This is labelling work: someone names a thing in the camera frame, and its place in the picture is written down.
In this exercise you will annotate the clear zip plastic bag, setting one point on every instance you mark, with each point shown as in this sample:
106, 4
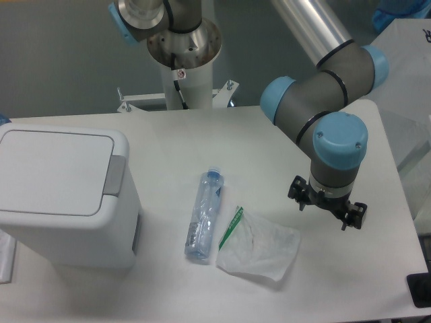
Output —
255, 246

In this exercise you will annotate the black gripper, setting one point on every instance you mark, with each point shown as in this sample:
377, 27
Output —
335, 200

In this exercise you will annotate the blue object left edge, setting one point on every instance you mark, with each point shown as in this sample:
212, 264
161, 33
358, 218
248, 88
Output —
4, 119

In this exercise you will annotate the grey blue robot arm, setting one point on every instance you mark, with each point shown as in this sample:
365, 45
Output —
311, 113

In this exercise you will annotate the black device at table edge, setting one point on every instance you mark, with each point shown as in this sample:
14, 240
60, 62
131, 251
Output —
419, 287

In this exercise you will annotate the crushed clear plastic bottle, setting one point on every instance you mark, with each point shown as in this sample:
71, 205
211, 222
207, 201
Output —
204, 214

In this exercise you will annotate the blue object top right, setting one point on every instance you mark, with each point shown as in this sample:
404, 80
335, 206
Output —
387, 11

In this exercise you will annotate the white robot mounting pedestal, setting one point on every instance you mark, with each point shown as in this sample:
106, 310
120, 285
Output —
183, 89

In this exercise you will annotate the white cabinet with lettering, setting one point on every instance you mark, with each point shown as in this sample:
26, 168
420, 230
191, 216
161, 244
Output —
404, 98

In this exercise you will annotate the white trash can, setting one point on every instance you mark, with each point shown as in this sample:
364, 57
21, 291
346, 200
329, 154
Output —
67, 193

